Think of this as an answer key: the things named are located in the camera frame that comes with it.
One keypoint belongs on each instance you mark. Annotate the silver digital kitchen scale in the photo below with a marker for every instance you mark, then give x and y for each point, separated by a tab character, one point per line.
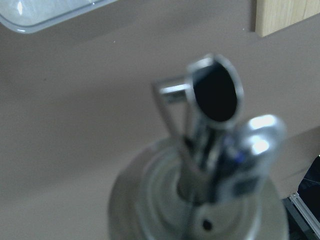
31	16

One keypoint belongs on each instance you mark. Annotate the clear glass sauce bottle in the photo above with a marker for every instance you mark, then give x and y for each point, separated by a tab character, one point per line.
210	179

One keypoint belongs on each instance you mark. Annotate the wooden cutting board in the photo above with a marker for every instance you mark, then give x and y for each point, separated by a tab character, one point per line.
274	15

